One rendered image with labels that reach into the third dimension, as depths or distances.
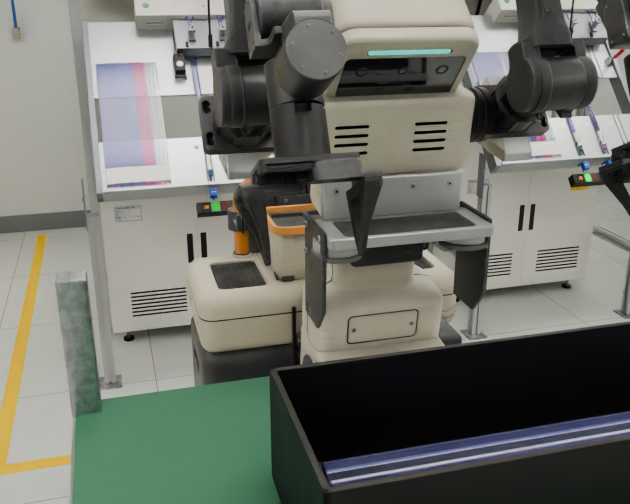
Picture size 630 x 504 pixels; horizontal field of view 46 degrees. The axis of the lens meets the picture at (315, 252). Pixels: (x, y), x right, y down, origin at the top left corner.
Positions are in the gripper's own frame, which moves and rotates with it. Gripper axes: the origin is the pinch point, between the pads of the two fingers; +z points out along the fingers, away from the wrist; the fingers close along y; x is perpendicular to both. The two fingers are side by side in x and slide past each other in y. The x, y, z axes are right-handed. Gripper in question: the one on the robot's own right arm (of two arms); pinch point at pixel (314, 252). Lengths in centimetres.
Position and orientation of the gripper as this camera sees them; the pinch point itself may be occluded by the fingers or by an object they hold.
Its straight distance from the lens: 74.3
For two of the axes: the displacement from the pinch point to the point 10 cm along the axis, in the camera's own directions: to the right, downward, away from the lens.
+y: 9.7, -1.0, 2.4
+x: -2.3, 1.2, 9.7
